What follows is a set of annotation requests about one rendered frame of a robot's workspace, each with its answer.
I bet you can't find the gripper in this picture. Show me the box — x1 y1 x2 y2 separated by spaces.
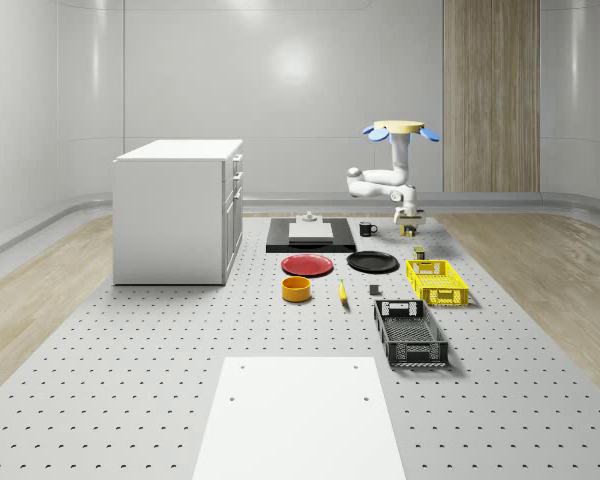
392 207 428 232

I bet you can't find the black plate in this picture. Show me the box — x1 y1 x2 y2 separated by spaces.
346 250 400 274

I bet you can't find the yellow basket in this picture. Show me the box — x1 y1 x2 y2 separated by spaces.
405 259 471 307

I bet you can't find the drone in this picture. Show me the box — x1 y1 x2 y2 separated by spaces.
362 119 442 144

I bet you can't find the red plate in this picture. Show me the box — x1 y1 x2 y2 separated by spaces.
280 253 335 277

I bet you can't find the dark grey basket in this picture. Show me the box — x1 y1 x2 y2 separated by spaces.
372 298 451 369

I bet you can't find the black stove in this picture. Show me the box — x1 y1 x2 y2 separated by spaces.
265 211 357 254

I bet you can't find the yellow bowl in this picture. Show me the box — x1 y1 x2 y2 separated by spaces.
281 276 312 303

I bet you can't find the white board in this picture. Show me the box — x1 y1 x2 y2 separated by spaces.
192 356 407 480

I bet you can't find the white cabinet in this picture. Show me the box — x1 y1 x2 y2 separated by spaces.
112 138 245 287

